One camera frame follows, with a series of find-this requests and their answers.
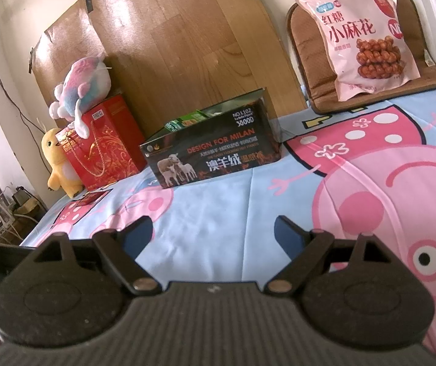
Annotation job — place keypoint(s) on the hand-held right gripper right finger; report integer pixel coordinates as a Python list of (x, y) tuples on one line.
[(290, 238)]

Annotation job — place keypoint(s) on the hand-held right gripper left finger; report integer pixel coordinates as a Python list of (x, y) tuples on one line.
[(136, 236)]

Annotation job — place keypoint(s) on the black sheep print box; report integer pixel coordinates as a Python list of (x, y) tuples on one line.
[(210, 156)]

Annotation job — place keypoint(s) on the bright green snack packet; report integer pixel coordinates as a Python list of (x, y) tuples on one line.
[(183, 122)]

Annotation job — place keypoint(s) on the green leaf print packet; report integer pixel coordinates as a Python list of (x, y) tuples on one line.
[(210, 113)]

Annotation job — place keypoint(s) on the small red packet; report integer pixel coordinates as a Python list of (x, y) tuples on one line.
[(87, 199)]

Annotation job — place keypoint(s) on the pig print bedsheet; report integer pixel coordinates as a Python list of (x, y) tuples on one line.
[(241, 198)]

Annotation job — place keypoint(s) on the red gift bag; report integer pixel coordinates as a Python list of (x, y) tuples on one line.
[(107, 148)]

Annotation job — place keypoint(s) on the yellow plush toy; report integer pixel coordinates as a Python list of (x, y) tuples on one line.
[(60, 167)]

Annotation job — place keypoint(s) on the pink and blue plush toy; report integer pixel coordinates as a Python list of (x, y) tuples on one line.
[(84, 80)]

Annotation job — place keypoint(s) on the brown seat cushion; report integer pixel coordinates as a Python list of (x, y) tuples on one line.
[(309, 68)]

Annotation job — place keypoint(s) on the wooden board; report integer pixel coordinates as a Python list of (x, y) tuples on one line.
[(164, 45)]

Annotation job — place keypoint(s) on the pink snack bag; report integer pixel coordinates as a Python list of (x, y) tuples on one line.
[(355, 45)]

